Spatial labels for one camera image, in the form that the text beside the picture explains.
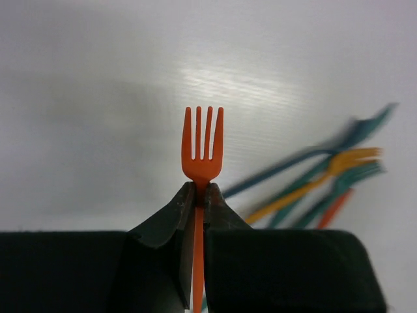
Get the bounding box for yellow fork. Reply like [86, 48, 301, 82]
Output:
[245, 147, 383, 224]

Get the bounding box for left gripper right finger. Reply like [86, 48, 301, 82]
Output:
[205, 183, 388, 312]

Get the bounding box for orange-red knife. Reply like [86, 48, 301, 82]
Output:
[317, 188, 354, 230]

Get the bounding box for dark blue fork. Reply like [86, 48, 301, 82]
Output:
[223, 119, 375, 199]

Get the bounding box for teal fork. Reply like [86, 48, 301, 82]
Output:
[293, 162, 387, 229]

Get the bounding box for orange-red fork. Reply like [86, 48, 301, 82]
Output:
[181, 106, 224, 312]

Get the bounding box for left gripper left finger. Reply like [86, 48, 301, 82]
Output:
[1, 183, 195, 312]

